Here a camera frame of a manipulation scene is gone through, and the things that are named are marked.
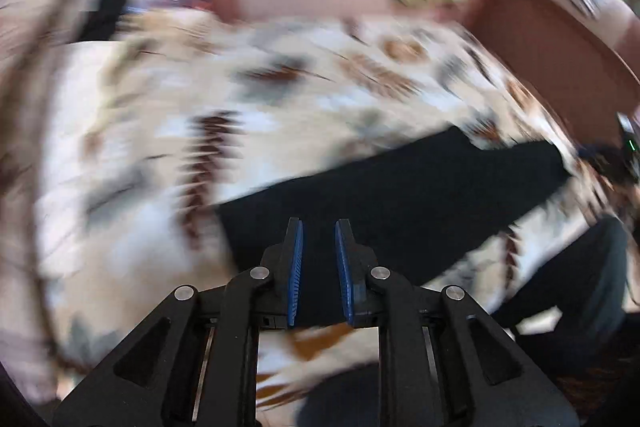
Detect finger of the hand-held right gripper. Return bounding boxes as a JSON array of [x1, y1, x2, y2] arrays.
[[575, 144, 626, 184]]

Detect black cloth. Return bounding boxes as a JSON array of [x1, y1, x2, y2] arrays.
[[75, 0, 132, 44]]

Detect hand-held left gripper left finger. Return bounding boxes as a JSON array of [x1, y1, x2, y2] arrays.
[[52, 216, 304, 427]]

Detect leaf print fleece blanket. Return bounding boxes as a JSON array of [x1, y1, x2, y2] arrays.
[[0, 2, 613, 410]]

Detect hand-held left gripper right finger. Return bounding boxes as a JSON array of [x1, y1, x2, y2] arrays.
[[334, 218, 581, 427]]

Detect black pants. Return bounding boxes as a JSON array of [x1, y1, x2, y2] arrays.
[[215, 126, 575, 329]]

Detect person's leg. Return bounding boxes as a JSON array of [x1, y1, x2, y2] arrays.
[[492, 216, 632, 360]]

